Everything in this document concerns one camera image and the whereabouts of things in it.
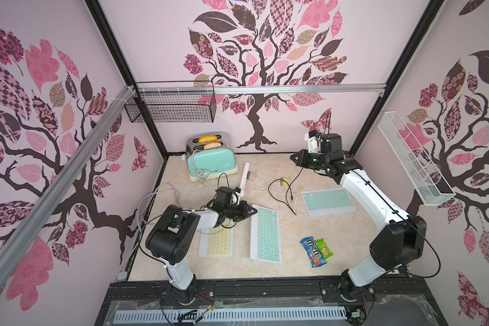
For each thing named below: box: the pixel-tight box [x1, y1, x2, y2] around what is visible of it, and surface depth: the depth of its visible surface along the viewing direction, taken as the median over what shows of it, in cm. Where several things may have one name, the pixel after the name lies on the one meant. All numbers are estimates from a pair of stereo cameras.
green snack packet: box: [314, 238, 335, 261], surface depth 85 cm
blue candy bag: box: [299, 236, 328, 269], surface depth 83 cm
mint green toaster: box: [185, 131, 238, 182], surface depth 102 cm
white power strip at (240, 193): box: [235, 162, 250, 205], surface depth 106 cm
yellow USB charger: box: [279, 177, 290, 187], surface depth 108 cm
